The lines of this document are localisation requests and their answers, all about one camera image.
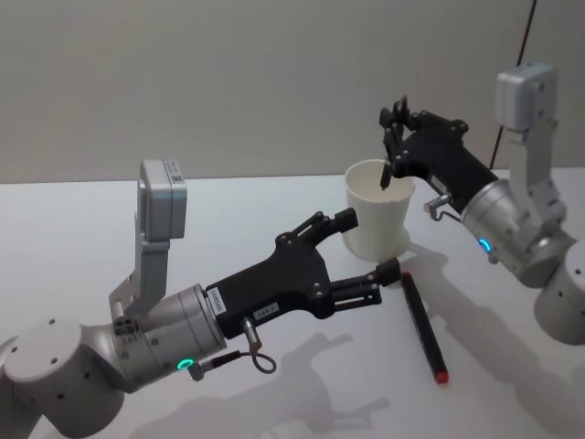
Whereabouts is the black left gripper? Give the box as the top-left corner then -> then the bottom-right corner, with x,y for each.
206,207 -> 402,341

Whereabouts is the black marker with red cap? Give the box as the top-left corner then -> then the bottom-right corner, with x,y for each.
399,271 -> 449,384

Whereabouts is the thin dark left gripper cable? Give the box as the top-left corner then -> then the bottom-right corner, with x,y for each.
190,316 -> 279,375

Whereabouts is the white paper cup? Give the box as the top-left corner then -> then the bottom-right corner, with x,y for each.
344,158 -> 417,262

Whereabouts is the dark hanging cable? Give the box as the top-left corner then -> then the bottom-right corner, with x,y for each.
488,0 -> 537,169

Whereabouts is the thin dark right gripper cable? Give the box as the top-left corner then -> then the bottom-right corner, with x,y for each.
423,192 -> 465,221

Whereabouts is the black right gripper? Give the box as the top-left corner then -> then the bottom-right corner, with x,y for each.
378,94 -> 500,215

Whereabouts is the thin dark gripper cable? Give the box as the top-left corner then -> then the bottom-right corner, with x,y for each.
423,192 -> 465,221
190,316 -> 279,375

